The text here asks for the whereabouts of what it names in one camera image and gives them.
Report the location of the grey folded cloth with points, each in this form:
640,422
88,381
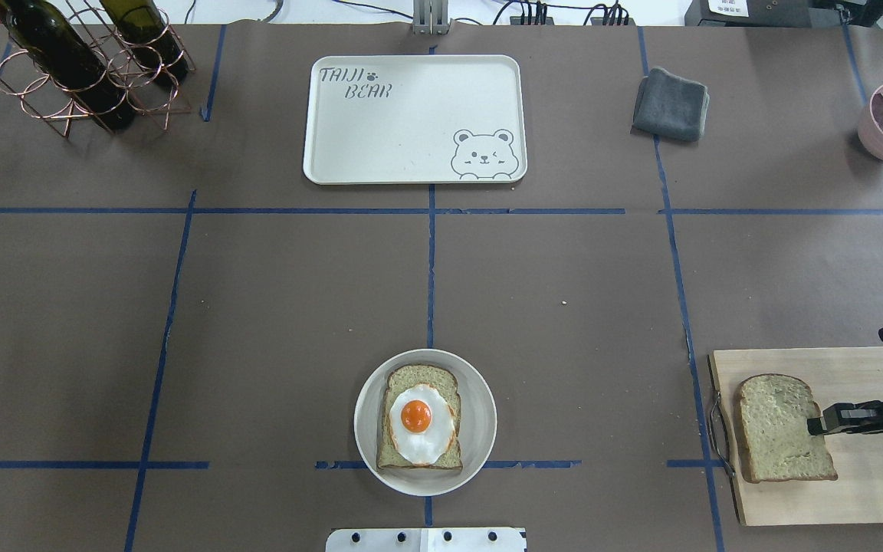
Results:
671,106

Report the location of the dark wine bottle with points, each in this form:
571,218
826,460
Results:
42,30
140,23

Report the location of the white round plate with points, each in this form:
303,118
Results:
476,433

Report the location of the wooden cutting board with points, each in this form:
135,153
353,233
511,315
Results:
835,375

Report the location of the dark wine bottle left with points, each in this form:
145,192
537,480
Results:
42,30

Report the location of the dark wine bottle right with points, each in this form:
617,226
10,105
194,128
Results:
140,23

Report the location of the fried egg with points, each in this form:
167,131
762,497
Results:
421,423

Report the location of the copper wire bottle rack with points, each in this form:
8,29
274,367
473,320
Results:
40,98

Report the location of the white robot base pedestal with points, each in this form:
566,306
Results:
428,539

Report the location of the cream bear tray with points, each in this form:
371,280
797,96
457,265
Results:
415,119

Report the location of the bread slice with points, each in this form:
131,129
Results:
401,379
775,445

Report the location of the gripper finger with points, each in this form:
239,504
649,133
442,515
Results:
865,418

